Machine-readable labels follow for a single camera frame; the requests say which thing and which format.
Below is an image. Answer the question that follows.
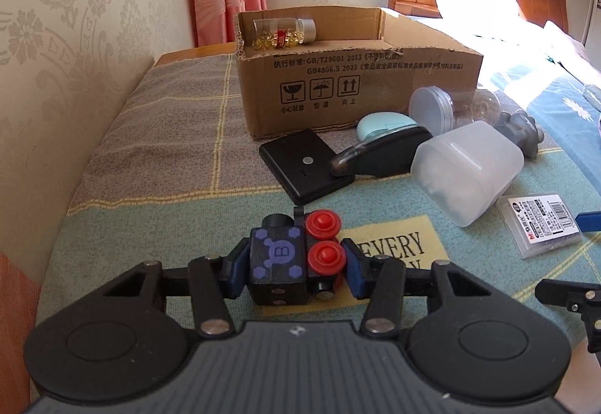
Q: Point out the checked blanket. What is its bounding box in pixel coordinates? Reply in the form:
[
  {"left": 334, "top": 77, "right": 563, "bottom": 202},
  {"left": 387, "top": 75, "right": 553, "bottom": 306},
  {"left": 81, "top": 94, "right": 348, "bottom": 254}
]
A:
[{"left": 38, "top": 50, "right": 601, "bottom": 349}]

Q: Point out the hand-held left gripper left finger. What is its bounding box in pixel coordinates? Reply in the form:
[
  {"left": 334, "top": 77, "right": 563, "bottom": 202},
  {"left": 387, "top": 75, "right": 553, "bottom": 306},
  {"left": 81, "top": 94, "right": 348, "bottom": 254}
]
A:
[{"left": 101, "top": 239, "right": 251, "bottom": 338}]

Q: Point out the glass bottle of yellow capsules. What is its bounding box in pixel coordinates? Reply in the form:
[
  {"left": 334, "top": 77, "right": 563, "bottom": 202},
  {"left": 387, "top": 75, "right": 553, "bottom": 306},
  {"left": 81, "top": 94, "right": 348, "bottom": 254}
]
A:
[{"left": 252, "top": 17, "right": 317, "bottom": 49}]

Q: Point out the cardboard box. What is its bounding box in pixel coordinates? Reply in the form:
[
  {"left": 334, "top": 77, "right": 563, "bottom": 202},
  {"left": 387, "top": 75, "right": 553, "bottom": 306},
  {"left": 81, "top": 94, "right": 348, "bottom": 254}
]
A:
[{"left": 234, "top": 6, "right": 484, "bottom": 141}]

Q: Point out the white plastic container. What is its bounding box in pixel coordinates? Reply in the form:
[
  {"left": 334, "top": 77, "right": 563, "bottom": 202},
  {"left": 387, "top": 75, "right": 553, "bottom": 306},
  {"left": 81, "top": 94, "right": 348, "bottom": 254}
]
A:
[{"left": 411, "top": 120, "right": 524, "bottom": 229}]

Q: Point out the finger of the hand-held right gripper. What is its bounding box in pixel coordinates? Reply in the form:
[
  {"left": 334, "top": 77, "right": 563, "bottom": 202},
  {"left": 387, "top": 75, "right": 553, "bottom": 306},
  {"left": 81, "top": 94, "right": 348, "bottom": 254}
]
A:
[
  {"left": 535, "top": 278, "right": 601, "bottom": 368},
  {"left": 575, "top": 211, "right": 601, "bottom": 233}
]

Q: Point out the clear plastic jar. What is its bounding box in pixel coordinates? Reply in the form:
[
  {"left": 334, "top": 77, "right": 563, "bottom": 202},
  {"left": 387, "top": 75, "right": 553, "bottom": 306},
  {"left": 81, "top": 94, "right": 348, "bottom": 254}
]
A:
[{"left": 408, "top": 86, "right": 501, "bottom": 128}]

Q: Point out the clear labelled card box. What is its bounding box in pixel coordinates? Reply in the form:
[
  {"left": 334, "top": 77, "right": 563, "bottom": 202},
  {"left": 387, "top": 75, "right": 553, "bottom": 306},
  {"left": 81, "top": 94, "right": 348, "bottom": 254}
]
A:
[{"left": 500, "top": 193, "right": 585, "bottom": 260}]

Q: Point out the blue bed sheet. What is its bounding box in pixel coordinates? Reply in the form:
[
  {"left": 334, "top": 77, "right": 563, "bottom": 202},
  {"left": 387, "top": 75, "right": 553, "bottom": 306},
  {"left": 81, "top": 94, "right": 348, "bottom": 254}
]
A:
[{"left": 470, "top": 20, "right": 601, "bottom": 189}]

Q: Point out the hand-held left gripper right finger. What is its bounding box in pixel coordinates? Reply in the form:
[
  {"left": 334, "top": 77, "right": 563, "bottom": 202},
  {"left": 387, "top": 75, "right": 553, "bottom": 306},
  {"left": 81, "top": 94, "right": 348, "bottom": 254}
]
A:
[{"left": 342, "top": 239, "right": 489, "bottom": 340}]

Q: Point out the grey toy figure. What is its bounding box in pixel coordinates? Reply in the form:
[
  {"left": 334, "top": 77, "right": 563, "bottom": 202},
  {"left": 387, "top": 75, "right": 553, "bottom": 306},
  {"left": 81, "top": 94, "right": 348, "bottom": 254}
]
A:
[{"left": 498, "top": 110, "right": 545, "bottom": 160}]

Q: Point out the black handheld brush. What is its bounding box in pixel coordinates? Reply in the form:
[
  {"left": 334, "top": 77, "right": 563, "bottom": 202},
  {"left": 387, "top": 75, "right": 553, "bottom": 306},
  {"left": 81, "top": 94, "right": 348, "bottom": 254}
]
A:
[{"left": 329, "top": 127, "right": 435, "bottom": 177}]

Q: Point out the mint green oval case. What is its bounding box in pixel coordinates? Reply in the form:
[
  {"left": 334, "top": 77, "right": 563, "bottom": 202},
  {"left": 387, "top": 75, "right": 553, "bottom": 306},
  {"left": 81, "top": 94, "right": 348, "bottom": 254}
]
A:
[{"left": 356, "top": 112, "right": 418, "bottom": 143}]

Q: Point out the wooden bedside table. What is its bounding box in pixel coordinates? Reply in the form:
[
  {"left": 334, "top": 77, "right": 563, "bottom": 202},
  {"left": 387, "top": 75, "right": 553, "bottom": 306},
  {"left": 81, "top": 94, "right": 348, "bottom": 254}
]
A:
[{"left": 155, "top": 43, "right": 238, "bottom": 67}]

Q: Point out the black toy train block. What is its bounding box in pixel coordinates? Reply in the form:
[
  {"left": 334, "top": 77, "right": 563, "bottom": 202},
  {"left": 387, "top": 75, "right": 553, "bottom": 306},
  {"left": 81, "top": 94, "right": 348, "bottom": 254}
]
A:
[{"left": 248, "top": 207, "right": 348, "bottom": 307}]

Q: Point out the black power bank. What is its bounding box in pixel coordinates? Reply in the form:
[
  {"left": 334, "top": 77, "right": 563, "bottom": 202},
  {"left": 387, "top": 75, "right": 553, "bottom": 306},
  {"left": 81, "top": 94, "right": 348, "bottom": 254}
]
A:
[{"left": 259, "top": 128, "right": 356, "bottom": 204}]

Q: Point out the orange cloth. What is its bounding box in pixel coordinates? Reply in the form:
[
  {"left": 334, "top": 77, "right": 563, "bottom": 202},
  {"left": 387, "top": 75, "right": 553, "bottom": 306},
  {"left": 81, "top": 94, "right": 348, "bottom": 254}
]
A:
[{"left": 0, "top": 252, "right": 42, "bottom": 414}]

